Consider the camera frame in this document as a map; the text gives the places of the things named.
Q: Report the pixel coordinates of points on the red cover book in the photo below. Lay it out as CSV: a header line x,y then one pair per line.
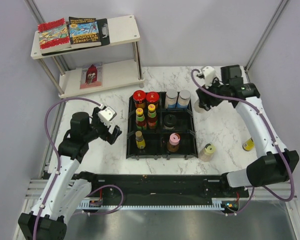
x,y
53,36

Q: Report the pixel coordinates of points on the red lid sauce jar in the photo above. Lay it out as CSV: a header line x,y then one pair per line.
x,y
139,99

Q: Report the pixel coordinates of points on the blue label clear jar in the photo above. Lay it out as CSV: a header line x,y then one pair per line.
x,y
183,99

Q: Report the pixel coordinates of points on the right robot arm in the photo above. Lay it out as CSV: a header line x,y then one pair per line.
x,y
274,163

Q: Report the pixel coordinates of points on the brown cap small bottle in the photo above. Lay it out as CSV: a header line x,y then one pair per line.
x,y
248,145

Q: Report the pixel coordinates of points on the black compartment organizer tray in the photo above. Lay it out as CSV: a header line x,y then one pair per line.
x,y
156,140

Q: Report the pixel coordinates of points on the pink lid spice jar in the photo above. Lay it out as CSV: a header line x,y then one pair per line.
x,y
173,143

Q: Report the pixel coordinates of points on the green label sauce bottle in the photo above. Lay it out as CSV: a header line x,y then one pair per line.
x,y
141,122

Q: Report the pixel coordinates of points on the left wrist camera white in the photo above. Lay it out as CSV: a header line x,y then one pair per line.
x,y
106,115

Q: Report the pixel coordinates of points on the pink book on lower shelf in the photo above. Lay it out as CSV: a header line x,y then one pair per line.
x,y
91,76

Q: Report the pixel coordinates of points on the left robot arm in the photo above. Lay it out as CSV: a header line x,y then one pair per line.
x,y
49,217

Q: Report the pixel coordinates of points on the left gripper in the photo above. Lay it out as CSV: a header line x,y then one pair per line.
x,y
112,138

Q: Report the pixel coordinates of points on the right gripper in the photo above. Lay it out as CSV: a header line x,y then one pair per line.
x,y
203,95

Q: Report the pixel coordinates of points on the yellow lid spice jar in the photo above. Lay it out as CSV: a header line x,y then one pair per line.
x,y
207,152

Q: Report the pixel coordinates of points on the white cable duct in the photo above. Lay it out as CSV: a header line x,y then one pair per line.
x,y
216,205

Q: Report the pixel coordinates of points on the black cover treehouse book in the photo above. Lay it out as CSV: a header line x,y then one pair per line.
x,y
83,32

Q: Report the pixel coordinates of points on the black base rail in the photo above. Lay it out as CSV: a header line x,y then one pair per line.
x,y
160,190

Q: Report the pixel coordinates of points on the clear jar grey lid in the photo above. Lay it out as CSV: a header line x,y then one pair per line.
x,y
170,99

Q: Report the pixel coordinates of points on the black lid clear jar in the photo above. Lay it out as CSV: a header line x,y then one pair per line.
x,y
198,107

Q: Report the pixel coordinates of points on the yellow cap sauce bottle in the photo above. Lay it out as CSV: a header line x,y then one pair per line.
x,y
152,118

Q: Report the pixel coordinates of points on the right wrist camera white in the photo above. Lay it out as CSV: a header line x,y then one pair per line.
x,y
208,74

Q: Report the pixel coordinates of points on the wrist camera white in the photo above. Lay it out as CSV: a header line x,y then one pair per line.
x,y
208,74
106,115

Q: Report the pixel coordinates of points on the small yellow label bottle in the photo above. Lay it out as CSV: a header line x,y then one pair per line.
x,y
140,141

